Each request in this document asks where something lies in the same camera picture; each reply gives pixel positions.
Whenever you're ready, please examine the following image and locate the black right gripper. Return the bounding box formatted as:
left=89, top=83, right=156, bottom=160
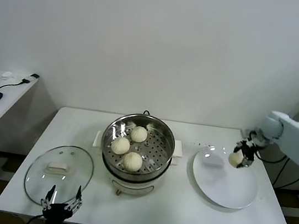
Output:
left=231, top=126, right=270, bottom=172

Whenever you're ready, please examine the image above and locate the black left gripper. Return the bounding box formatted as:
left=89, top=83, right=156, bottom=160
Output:
left=38, top=180, right=85, bottom=224

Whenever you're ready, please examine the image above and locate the white steamed baozi bun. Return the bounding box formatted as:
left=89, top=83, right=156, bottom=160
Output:
left=121, top=150, right=145, bottom=173
left=227, top=151, right=244, bottom=169
left=129, top=125, right=150, bottom=145
left=110, top=135, right=132, bottom=156

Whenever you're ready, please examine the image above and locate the glass lid with cream handle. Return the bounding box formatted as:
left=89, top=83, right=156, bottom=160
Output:
left=21, top=139, right=98, bottom=212

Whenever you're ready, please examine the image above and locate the stainless steel steamer basket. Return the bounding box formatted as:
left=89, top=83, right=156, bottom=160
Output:
left=97, top=109, right=180, bottom=184

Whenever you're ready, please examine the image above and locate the white round plate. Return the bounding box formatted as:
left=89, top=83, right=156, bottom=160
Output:
left=187, top=143, right=264, bottom=212

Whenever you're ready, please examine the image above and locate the cream electric cooker base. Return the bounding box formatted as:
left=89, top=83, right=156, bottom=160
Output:
left=87, top=128, right=185, bottom=205

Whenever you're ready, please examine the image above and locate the white side desk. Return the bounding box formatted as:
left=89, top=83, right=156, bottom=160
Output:
left=0, top=70, right=40, bottom=201

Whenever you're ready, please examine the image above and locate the white adapter with black ends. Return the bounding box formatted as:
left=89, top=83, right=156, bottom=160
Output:
left=24, top=72, right=41, bottom=86

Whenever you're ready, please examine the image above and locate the small white plastic object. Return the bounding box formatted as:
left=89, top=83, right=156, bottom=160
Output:
left=1, top=70, right=16, bottom=82

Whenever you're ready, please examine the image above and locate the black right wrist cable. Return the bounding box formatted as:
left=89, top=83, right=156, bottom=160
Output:
left=253, top=147, right=289, bottom=165

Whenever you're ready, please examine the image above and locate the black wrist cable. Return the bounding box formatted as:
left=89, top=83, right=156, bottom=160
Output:
left=253, top=147, right=289, bottom=165
left=26, top=211, right=44, bottom=224

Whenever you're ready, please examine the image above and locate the black hanging power cable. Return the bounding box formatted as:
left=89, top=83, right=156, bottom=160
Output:
left=271, top=156, right=299, bottom=193

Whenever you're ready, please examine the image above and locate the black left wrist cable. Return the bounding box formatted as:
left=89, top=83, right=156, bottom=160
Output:
left=26, top=211, right=44, bottom=224

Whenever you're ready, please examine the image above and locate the black desk cable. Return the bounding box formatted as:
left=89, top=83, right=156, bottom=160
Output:
left=0, top=76, right=31, bottom=95

